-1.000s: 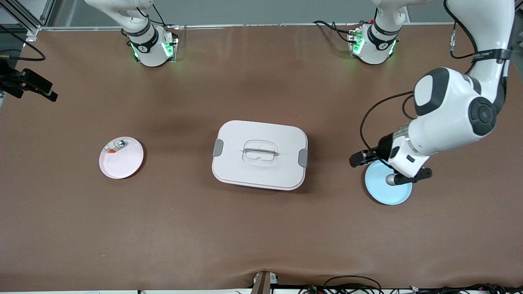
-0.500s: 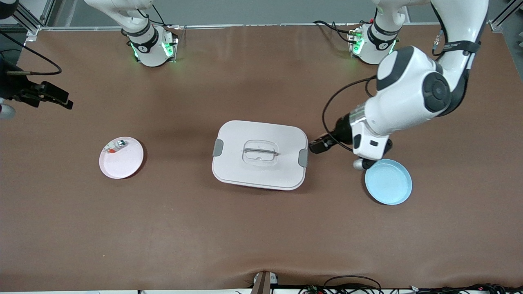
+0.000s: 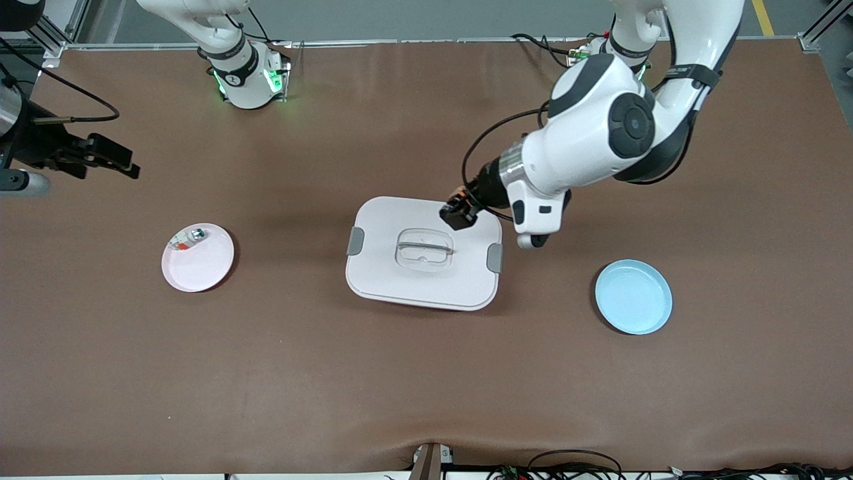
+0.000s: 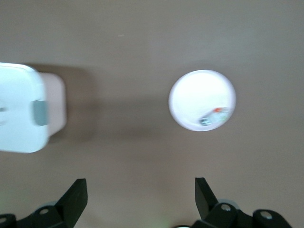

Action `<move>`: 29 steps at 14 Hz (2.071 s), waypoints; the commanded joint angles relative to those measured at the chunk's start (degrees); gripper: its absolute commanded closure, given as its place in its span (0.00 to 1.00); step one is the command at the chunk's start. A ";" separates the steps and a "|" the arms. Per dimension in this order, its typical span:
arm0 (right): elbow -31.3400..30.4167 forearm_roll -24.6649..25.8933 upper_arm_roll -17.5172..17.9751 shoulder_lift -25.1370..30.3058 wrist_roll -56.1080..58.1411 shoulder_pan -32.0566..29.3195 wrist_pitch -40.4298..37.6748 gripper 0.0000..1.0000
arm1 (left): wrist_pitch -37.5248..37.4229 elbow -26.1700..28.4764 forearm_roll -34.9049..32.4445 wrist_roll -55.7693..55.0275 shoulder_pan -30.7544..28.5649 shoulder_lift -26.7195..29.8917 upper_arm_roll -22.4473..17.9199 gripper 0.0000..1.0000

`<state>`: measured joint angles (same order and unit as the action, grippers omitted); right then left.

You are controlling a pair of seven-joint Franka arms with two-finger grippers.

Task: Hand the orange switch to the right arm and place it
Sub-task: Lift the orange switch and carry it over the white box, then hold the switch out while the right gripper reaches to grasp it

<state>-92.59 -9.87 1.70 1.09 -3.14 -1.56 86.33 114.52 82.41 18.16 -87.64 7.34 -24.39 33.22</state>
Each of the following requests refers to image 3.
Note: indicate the metal table edge strip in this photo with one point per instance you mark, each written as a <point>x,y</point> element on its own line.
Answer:
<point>400,41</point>

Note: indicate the white lidded storage box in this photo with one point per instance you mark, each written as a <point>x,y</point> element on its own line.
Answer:
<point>400,280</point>

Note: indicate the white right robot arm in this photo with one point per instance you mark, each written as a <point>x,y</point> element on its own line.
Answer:
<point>243,80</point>

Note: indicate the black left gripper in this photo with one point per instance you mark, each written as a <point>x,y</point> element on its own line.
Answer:
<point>484,185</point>

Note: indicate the light blue round plate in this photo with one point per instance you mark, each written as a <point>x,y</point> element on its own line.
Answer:
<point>633,296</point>

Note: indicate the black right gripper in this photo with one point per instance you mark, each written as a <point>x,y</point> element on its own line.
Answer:
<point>41,144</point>

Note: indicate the pink round plate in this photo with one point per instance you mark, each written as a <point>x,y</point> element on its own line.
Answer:
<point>200,266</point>

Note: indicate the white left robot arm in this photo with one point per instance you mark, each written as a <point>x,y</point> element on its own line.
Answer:
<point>586,146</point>

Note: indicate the orange black switch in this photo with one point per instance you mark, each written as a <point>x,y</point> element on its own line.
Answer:
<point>458,195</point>

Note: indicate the aluminium frame profile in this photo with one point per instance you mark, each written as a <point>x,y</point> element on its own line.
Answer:
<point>808,41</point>
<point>53,48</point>

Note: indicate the grey box latch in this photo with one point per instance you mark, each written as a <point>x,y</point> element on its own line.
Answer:
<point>494,258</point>
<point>355,240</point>

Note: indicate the small tube on pink plate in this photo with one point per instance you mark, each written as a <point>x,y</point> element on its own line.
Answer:
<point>197,234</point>

